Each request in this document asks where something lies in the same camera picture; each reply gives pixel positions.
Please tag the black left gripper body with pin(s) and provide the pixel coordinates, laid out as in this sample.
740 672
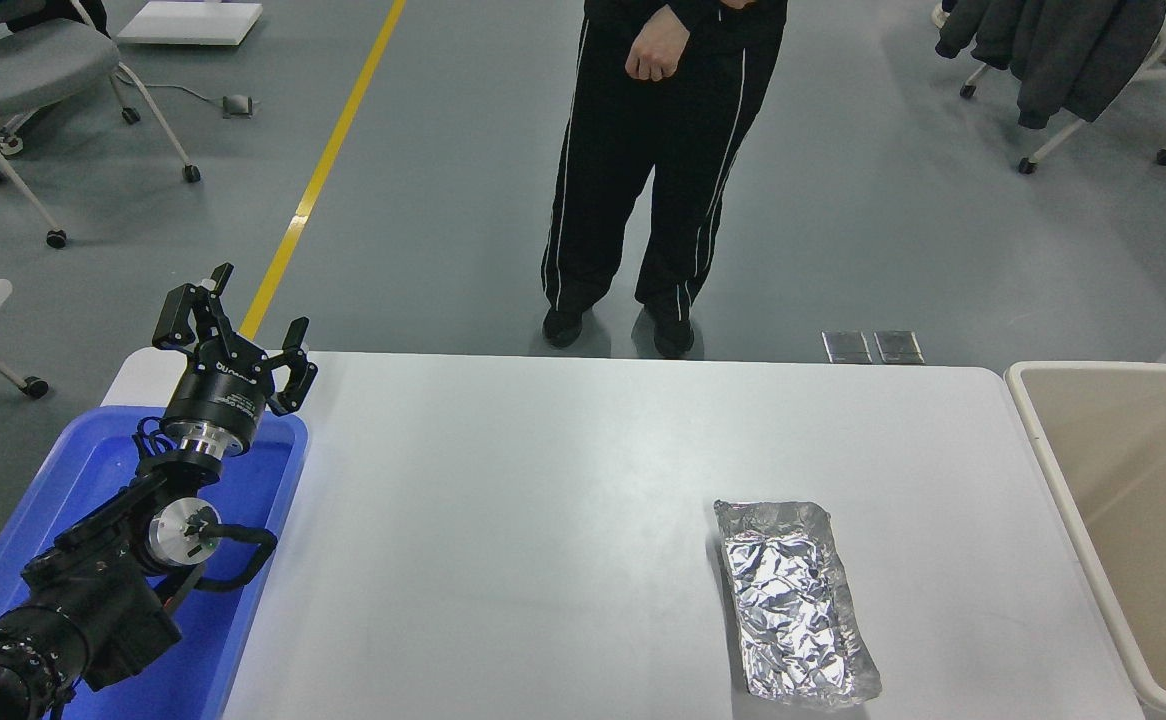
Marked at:
218 390

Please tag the person's left hand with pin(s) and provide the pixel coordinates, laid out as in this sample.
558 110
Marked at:
658 50

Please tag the white flat platform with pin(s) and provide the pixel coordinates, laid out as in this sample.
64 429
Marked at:
188 20

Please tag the crumpled foil tray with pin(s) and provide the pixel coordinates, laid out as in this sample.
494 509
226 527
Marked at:
793 600

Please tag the blue plastic tray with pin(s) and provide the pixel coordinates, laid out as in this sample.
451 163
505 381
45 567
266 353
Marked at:
93 465

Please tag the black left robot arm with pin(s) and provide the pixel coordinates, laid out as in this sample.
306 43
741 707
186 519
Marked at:
93 600

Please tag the large pale plastic bin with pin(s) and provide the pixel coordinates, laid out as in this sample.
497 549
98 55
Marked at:
1123 480

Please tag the small grey floor box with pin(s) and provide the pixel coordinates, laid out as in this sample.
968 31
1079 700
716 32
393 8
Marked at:
238 104

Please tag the person's right hand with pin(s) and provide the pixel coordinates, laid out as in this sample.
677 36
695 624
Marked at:
738 4

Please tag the grey office chair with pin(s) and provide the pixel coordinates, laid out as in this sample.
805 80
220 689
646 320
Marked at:
23 65

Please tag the white frame chair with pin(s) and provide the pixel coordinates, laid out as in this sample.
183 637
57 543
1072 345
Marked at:
1026 165

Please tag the person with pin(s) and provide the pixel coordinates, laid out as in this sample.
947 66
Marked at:
643 180

